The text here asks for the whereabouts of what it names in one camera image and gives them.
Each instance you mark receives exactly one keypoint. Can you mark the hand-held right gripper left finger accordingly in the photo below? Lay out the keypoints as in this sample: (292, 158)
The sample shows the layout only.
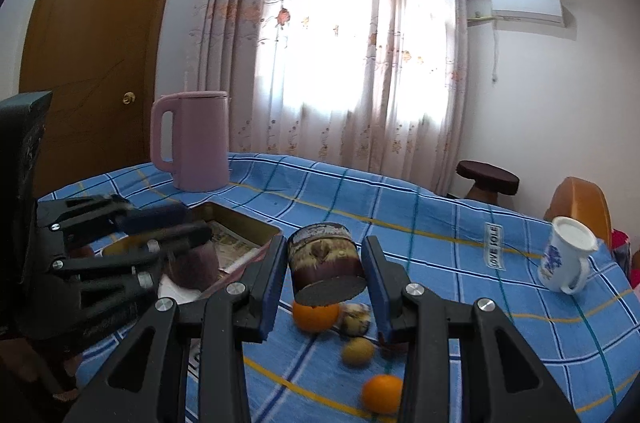
(271, 288)

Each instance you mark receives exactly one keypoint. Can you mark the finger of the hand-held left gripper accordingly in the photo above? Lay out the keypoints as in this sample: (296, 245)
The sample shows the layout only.
(185, 239)
(150, 218)

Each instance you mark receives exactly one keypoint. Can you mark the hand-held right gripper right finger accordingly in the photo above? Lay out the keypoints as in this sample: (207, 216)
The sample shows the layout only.
(376, 293)

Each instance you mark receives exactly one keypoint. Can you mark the dark purple fruit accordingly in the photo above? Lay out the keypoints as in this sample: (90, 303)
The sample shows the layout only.
(192, 268)

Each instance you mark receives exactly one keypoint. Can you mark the gold rectangular tin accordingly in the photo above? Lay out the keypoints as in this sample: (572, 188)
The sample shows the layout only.
(235, 218)

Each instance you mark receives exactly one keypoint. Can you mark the brown labelled jar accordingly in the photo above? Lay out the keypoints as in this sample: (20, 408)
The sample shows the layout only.
(325, 260)

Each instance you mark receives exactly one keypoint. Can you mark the newspaper sheet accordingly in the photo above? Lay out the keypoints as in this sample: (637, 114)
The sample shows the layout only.
(232, 245)

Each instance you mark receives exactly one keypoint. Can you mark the orange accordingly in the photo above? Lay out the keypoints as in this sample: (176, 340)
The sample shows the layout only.
(315, 318)
(382, 394)

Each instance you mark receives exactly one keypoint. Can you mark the yellow-green kiwi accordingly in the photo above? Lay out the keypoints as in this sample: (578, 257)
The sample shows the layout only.
(358, 351)

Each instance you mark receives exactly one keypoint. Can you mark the pink electric kettle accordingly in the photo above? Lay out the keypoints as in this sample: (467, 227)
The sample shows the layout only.
(197, 148)

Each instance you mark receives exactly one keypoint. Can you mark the blue plaid tablecloth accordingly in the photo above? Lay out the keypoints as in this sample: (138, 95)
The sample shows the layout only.
(450, 243)

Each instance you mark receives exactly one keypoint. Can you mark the brass door knob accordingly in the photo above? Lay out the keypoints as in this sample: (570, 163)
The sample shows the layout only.
(129, 98)

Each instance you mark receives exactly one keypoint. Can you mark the brown wooden door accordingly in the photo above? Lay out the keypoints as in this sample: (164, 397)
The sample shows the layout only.
(95, 68)

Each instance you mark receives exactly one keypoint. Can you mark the dark round stool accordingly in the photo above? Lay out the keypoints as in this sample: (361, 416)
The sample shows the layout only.
(487, 178)

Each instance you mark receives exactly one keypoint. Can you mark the white mug with blue print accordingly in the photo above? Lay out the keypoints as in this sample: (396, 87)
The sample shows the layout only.
(562, 260)

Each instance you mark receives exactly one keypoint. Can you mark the orange wooden chair back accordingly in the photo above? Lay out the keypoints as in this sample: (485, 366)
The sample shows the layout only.
(580, 203)

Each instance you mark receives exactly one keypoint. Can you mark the floral sheer curtain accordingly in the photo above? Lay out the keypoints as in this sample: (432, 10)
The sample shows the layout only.
(340, 53)

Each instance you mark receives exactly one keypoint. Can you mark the red bag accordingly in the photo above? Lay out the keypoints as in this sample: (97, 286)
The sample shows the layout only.
(625, 258)

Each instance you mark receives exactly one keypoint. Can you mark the white air conditioner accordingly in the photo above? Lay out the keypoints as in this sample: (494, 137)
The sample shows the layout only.
(525, 7)

